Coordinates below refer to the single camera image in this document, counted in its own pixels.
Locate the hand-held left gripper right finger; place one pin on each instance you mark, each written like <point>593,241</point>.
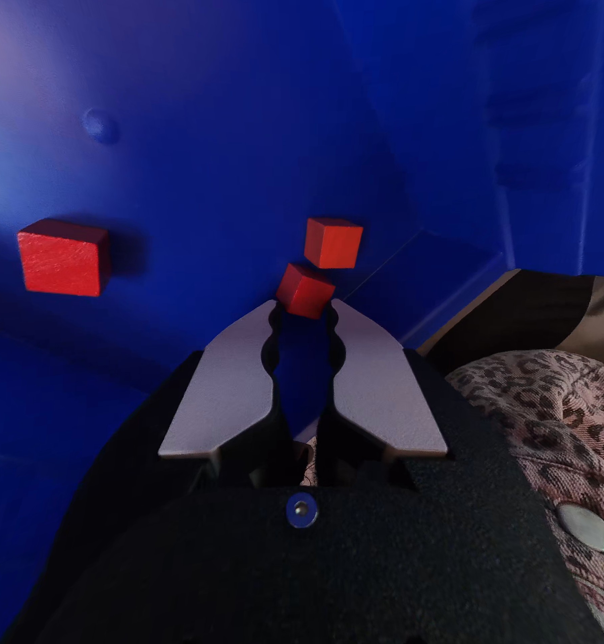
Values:
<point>382,392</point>

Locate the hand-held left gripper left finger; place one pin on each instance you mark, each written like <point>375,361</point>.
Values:
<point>231,392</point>

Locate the small red wooden cube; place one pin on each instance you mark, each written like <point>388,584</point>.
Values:
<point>304,291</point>

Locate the blue plastic bin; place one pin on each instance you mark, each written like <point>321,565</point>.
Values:
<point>231,151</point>

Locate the black clothing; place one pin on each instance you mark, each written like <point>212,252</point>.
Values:
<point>508,317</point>

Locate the orange-red wooden cube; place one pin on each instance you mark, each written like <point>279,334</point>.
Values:
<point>334,244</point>

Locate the leopard print clothing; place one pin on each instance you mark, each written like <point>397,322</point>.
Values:
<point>548,427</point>

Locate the large red wooden block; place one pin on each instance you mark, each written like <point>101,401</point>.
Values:
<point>60,259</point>

